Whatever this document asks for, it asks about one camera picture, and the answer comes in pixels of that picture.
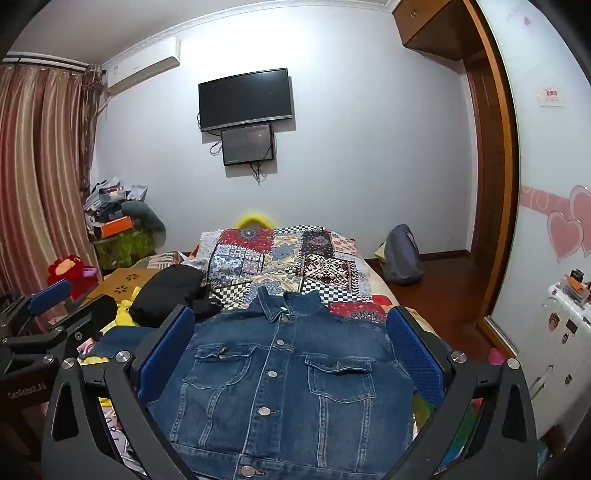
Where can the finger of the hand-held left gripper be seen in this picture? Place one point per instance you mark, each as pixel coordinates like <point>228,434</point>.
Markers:
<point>48,295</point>
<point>99,309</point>

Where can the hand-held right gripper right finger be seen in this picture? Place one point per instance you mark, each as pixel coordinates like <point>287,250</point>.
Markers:
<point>415,357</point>

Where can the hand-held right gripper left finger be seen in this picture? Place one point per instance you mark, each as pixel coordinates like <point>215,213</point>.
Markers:
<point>168,353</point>

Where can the blue denim jacket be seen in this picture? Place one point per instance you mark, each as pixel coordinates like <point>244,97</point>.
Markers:
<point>277,392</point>

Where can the yellow cloth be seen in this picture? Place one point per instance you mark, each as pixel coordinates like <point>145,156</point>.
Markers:
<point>122,314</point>

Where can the red plush toy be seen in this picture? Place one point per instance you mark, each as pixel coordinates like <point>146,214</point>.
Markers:
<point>67,272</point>

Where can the wooden lap table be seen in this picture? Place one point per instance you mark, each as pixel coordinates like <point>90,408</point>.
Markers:
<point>124,279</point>

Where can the black cloth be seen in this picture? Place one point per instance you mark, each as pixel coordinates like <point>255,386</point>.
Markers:
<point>166,290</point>

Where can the pink slipper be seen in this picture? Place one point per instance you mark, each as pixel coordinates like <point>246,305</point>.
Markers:
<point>495,356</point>

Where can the orange box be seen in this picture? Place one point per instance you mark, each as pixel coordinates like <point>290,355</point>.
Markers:
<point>115,227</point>

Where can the grey purple backpack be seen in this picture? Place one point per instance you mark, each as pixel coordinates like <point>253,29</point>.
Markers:
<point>401,254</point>

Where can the grey green cushion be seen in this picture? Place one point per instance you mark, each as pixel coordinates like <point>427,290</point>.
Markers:
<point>150,217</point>

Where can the yellow paper bag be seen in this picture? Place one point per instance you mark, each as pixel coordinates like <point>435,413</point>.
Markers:
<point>379,251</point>

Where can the pile of papers and boxes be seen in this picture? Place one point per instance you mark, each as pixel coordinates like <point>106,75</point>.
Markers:
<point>108,196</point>

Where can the striped pink curtain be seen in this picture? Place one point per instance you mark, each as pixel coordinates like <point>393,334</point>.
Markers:
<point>41,175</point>

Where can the white suitcase with stickers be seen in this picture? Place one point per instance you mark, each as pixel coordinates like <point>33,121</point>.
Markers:
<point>561,350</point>

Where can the yellow round object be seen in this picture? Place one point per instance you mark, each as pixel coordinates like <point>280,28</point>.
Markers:
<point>254,219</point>

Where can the small items on suitcase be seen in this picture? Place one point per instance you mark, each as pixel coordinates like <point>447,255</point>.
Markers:
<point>575,286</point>

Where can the wooden door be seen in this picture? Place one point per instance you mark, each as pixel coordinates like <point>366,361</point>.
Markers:
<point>480,161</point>

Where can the small black monitor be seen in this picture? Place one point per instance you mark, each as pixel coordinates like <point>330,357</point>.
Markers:
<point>247,144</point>

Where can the white wardrobe door pink hearts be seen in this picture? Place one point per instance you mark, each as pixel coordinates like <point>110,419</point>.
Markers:
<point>545,161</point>

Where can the white air conditioner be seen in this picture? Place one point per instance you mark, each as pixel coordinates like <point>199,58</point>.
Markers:
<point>143,64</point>

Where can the wooden overhead cabinet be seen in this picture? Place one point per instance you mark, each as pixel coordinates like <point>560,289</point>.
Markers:
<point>429,23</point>

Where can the black wall television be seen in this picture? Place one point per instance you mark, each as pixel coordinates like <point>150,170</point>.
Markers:
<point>244,99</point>

